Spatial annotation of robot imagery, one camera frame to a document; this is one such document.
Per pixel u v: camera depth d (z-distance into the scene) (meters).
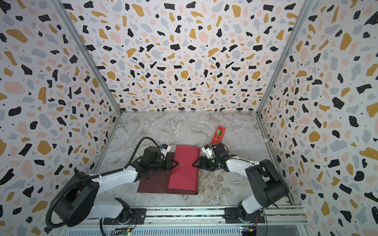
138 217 0.73
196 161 0.83
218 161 0.73
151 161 0.70
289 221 0.75
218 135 1.00
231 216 0.74
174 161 0.85
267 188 0.45
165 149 0.81
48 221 0.37
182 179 0.80
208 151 0.86
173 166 0.83
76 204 0.42
